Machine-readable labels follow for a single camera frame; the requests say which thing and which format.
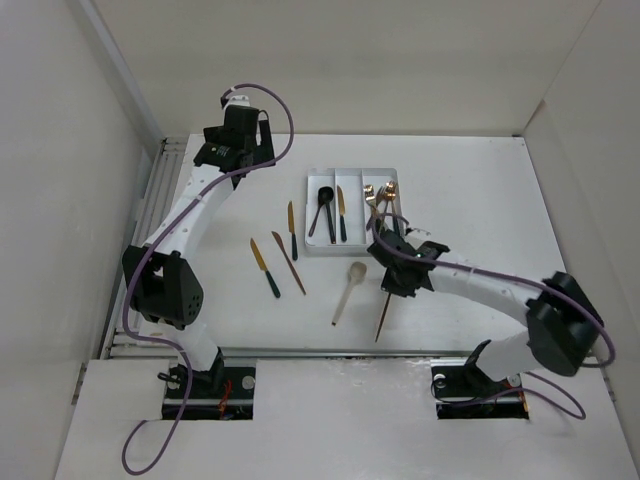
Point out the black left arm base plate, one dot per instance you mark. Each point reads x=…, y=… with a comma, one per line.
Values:
x=226, y=393

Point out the rose gold knife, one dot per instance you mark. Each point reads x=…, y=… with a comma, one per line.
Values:
x=289, y=262

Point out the dark wooden fork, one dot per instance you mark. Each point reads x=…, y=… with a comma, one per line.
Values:
x=373, y=198

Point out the gold knife green handle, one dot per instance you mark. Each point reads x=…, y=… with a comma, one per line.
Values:
x=263, y=267
x=292, y=231
x=342, y=211

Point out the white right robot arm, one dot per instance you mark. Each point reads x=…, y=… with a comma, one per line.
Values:
x=560, y=325

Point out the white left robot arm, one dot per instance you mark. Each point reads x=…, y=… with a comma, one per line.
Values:
x=162, y=285

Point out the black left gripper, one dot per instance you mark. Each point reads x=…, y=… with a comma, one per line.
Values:
x=262, y=151

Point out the black spoon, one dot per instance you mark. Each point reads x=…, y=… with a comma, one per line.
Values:
x=325, y=197

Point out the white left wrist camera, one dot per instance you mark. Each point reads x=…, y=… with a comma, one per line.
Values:
x=234, y=98

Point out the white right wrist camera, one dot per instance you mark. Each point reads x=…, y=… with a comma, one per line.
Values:
x=417, y=233

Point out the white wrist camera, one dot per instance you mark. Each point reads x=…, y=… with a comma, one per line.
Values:
x=234, y=98
x=417, y=233

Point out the aluminium rail left side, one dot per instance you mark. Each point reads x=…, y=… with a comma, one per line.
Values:
x=157, y=181

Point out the dark wooden spoon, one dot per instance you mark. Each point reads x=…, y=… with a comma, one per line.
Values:
x=312, y=228

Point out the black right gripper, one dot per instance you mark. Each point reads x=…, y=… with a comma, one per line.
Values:
x=389, y=284

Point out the white three-compartment tray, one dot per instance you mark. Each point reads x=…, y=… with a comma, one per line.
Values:
x=352, y=181

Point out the aluminium rail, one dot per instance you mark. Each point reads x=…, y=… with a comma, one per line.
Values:
x=131, y=351
x=157, y=181

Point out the aluminium rail front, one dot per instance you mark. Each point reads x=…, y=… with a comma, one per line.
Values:
x=131, y=351

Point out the rose gold fork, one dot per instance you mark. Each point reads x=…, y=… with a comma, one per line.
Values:
x=384, y=193

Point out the rose gold spoon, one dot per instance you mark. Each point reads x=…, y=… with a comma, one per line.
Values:
x=382, y=317

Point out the light wooden spoon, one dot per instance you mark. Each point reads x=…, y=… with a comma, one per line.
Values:
x=356, y=275

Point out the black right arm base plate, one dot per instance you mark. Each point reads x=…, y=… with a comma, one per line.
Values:
x=465, y=394

